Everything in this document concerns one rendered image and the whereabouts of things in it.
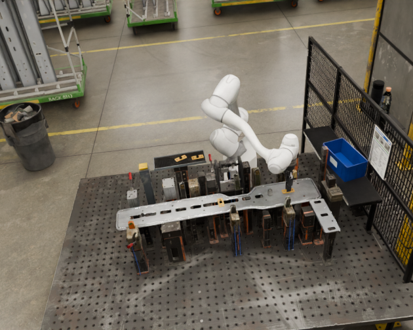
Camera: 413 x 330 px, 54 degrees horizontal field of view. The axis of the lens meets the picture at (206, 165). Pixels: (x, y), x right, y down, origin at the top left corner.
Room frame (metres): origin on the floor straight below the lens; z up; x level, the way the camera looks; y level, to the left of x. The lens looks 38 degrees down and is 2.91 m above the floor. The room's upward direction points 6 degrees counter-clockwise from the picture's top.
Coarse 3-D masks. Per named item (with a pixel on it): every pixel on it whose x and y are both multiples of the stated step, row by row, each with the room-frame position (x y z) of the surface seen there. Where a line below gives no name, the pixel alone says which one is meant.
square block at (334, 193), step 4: (328, 188) 1.95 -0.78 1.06; (332, 188) 1.95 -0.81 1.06; (336, 188) 1.94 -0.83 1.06; (328, 192) 1.93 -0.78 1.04; (332, 192) 1.90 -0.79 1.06; (336, 192) 1.90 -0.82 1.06; (340, 192) 1.90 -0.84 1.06; (328, 196) 1.92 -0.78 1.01; (332, 196) 1.88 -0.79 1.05; (336, 196) 1.88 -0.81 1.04; (340, 196) 1.88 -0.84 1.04; (328, 200) 1.92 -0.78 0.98; (332, 200) 1.88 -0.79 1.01; (336, 200) 1.88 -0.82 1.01; (340, 200) 1.89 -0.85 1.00; (328, 204) 1.91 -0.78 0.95; (332, 204) 1.88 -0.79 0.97; (336, 204) 1.88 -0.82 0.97; (340, 204) 1.89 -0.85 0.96; (332, 208) 1.88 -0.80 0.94; (336, 208) 1.88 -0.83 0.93; (332, 212) 1.88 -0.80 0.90; (336, 212) 1.88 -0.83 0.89; (336, 216) 1.88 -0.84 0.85; (336, 220) 1.89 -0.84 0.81
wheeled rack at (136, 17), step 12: (132, 0) 9.54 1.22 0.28; (144, 0) 9.22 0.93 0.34; (156, 0) 9.20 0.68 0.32; (168, 0) 9.21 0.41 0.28; (132, 12) 8.03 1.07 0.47; (144, 12) 8.53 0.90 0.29; (156, 12) 8.35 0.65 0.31; (168, 12) 8.27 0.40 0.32; (132, 24) 8.02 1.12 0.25; (144, 24) 8.02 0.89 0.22
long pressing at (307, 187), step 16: (256, 192) 2.05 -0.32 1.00; (304, 192) 2.00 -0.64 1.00; (128, 208) 2.03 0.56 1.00; (144, 208) 2.02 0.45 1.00; (160, 208) 2.00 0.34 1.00; (176, 208) 1.99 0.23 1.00; (208, 208) 1.95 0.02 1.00; (224, 208) 1.93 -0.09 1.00; (240, 208) 1.92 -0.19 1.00; (256, 208) 1.91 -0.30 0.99; (144, 224) 1.87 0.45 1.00
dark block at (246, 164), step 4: (244, 164) 2.22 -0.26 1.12; (248, 164) 2.22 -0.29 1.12; (244, 168) 2.19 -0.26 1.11; (248, 168) 2.19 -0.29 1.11; (244, 172) 2.19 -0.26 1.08; (248, 172) 2.19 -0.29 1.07; (244, 176) 2.20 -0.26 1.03; (248, 176) 2.20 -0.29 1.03; (244, 180) 2.20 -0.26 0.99; (248, 180) 2.20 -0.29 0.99; (244, 184) 2.21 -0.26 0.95; (248, 184) 2.19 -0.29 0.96; (244, 188) 2.22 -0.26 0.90; (248, 188) 2.19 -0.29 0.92; (244, 192) 2.22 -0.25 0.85; (248, 192) 2.19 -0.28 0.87
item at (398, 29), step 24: (384, 0) 4.40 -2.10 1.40; (408, 0) 3.88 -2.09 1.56; (384, 24) 4.31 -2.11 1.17; (408, 24) 3.78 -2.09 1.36; (384, 48) 4.20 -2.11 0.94; (408, 48) 3.70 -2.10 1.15; (384, 72) 4.08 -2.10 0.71; (408, 72) 3.60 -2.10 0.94; (408, 96) 3.50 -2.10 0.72; (408, 120) 3.41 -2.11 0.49; (408, 168) 3.22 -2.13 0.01
